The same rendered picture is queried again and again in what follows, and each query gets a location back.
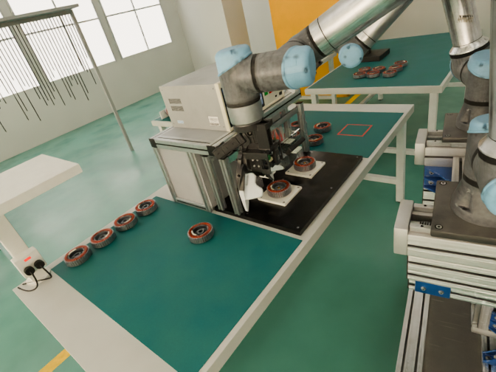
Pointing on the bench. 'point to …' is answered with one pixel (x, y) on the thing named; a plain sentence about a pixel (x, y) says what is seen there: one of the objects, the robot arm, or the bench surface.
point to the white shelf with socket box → (59, 173)
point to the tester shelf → (193, 136)
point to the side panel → (183, 178)
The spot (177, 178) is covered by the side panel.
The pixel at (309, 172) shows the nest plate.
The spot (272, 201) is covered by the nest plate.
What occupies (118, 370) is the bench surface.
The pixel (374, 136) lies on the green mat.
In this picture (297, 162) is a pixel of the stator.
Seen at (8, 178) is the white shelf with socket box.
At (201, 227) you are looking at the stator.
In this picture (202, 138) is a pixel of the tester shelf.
